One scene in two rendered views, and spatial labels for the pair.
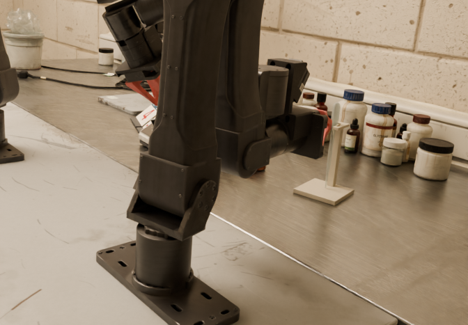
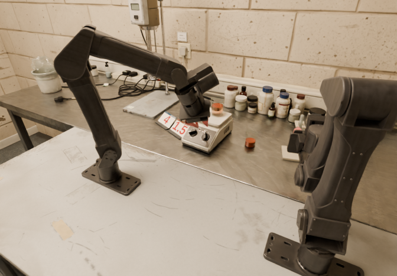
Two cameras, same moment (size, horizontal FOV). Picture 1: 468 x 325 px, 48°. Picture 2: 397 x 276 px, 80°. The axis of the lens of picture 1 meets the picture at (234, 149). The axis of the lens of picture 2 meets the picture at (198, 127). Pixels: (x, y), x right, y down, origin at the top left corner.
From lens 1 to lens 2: 56 cm
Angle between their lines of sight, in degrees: 23
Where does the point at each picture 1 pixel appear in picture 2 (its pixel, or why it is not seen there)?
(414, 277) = (380, 203)
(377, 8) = (266, 40)
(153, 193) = (321, 234)
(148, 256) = (322, 265)
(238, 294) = not seen: hidden behind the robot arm
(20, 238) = (212, 257)
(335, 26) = (241, 49)
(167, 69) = (342, 179)
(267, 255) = not seen: hidden behind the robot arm
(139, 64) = (197, 114)
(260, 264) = not seen: hidden behind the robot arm
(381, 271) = (367, 205)
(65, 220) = (217, 230)
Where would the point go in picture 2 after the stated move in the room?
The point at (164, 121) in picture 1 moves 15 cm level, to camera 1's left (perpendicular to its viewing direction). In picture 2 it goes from (334, 203) to (262, 227)
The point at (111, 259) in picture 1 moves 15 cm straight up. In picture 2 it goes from (277, 257) to (290, 211)
